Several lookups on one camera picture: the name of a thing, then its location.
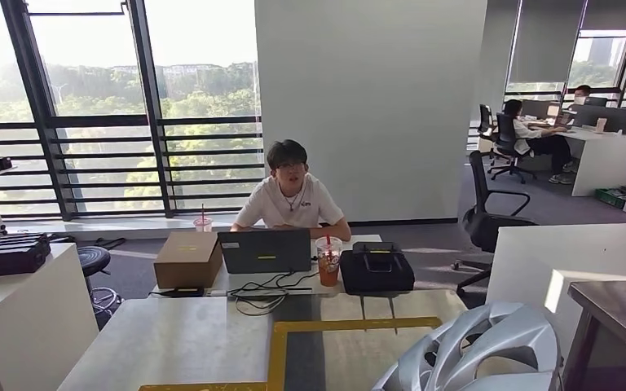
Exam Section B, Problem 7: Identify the silver wheel hubcap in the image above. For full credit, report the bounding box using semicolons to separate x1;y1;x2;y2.
371;301;562;391

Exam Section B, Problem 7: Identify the steel workbench yellow tape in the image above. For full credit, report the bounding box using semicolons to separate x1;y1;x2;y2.
56;289;468;391

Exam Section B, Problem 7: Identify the plastic cup orange drink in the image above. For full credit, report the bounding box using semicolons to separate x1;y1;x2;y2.
315;235;344;288

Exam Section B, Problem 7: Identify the grey laptop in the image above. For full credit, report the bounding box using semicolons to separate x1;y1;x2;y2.
217;229;313;275

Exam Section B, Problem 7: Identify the black handbag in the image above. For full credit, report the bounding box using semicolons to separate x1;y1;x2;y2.
339;241;416;297

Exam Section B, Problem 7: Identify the plastic cup with straw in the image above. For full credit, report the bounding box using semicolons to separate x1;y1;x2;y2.
192;204;214;234

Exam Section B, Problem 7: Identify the cardboard box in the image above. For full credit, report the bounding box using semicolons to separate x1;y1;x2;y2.
153;231;224;290

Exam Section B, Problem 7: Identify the black power adapter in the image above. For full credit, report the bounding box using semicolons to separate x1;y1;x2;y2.
151;286;206;300

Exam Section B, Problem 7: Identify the black office chair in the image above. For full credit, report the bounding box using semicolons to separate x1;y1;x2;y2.
488;112;537;185
450;150;540;297
474;103;498;160

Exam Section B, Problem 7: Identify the black window railing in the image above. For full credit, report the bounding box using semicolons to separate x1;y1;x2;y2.
0;114;266;220

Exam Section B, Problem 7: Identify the black round stool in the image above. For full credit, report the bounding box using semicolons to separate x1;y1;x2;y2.
77;246;125;317

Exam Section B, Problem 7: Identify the white cabinet desk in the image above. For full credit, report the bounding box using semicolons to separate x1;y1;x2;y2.
0;243;99;391
485;222;626;362

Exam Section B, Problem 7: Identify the computer monitor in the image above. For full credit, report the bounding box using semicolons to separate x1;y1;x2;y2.
520;99;562;121
571;103;626;135

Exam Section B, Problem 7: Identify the grey roller blind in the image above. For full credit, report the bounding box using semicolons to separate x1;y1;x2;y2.
580;0;626;33
509;0;586;85

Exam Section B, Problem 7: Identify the white office desk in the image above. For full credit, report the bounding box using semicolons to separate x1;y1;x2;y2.
553;126;626;198

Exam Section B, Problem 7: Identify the green plastic crate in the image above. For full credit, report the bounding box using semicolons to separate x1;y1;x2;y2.
594;186;626;210

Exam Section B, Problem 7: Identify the flat black equipment case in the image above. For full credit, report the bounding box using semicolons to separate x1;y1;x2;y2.
0;232;50;249

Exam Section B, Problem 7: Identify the dark steel table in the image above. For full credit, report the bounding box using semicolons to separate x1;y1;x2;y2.
561;279;626;391

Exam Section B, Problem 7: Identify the black cable bundle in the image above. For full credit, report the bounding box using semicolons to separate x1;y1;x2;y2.
226;270;320;318

